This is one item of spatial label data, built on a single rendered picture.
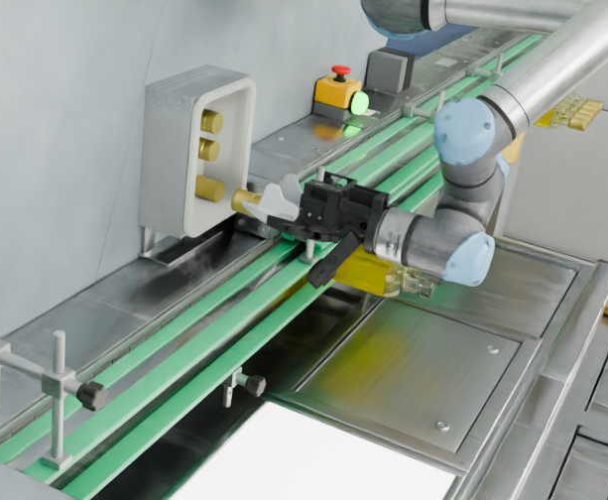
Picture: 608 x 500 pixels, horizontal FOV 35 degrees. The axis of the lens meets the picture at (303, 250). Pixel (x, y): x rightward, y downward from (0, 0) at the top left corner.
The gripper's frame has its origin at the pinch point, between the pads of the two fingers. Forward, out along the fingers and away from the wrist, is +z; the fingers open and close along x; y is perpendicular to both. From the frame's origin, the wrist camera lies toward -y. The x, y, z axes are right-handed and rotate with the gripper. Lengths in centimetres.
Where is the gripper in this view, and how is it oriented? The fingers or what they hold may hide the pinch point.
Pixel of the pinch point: (256, 205)
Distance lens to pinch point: 144.6
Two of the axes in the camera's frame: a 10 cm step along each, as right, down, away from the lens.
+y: 1.4, -9.0, -4.1
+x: -4.3, 3.2, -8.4
